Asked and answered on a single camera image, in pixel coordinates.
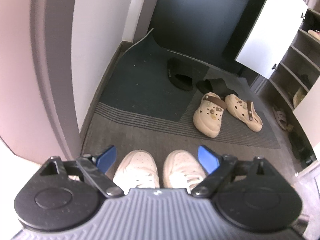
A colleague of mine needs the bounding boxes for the black slide sandal left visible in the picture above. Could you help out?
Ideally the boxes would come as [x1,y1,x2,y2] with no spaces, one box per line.
[167,57,193,91]

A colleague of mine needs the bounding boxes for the black slide sandal right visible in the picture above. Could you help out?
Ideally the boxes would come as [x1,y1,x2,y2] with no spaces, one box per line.
[196,78,239,99]

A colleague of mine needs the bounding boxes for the white cabinet door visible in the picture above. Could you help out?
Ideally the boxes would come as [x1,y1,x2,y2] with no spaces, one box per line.
[293,79,320,135]
[235,0,308,79]

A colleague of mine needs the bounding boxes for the white chunky sneaker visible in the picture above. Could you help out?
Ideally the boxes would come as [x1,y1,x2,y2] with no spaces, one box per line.
[113,150,159,194]
[163,150,206,194]

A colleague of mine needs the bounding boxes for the grey striped door mat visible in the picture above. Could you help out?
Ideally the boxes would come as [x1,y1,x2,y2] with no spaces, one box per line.
[82,34,302,181]

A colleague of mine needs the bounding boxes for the dark shoes under cabinet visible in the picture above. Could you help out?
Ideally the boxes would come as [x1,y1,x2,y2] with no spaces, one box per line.
[289,127,316,168]

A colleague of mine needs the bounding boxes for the yellow-green shoe on shelf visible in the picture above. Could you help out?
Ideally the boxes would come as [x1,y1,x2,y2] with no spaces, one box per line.
[292,87,307,108]

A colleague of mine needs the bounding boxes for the black slide sandal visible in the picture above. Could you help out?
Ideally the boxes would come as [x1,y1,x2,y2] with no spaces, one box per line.
[196,78,239,99]
[167,57,193,91]

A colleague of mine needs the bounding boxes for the shoe cabinet shelves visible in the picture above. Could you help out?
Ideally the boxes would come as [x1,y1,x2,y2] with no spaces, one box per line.
[255,8,319,110]

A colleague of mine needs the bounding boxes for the beige slide sandal under cabinet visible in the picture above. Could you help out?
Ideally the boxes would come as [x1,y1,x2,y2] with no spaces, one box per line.
[272,106,287,131]

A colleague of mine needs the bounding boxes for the cream clog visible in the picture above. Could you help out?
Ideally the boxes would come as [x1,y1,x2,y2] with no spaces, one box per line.
[193,92,227,138]
[225,94,263,132]

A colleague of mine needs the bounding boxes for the white cabinet door left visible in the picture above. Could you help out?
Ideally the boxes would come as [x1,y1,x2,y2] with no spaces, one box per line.
[235,0,308,79]

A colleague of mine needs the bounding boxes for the pink white sneaker on shelf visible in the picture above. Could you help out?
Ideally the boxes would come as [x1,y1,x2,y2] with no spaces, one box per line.
[308,29,320,40]

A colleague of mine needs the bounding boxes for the white cabinet door right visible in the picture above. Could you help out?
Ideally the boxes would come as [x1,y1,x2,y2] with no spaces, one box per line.
[293,79,320,135]

